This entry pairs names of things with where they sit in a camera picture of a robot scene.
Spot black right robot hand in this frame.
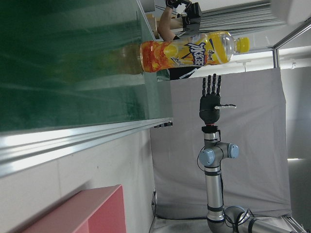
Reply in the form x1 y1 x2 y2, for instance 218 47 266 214
199 73 237 127

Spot orange yellow drink bottle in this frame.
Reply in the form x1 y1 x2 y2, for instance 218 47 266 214
121 30 251 76

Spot pink basket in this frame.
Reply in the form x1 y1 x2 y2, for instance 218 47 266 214
9 184 126 233

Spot black table clamp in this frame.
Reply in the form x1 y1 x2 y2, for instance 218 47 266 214
154 121 173 129

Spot grey backdrop cloth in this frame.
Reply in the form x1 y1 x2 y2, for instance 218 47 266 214
149 67 292 219

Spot person in black shirt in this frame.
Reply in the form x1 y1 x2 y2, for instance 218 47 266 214
156 6 205 81

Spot black teleoperation device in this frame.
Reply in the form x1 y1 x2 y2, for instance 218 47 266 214
181 1 203 33

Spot grey slatted blinds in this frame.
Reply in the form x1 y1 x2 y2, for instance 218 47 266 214
200 3 287 32

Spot cardboard boxes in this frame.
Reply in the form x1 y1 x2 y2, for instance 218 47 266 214
145 13 164 41

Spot black teleoperation glove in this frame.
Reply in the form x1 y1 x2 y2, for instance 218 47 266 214
165 0 183 9

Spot grey cabinet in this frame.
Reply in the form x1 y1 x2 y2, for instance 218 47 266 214
286 157 311 216

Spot silver floor cloth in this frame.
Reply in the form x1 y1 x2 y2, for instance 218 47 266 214
149 215 304 233

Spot grey box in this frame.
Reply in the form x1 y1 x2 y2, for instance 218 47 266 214
142 0 156 12

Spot green table mat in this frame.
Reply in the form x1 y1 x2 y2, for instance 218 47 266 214
0 0 173 133

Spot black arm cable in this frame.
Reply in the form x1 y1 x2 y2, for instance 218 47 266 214
218 177 255 231

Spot aluminium cage frame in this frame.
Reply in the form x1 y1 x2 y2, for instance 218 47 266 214
228 17 311 69

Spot aluminium table edge frame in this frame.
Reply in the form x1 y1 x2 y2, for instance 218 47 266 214
0 0 173 179

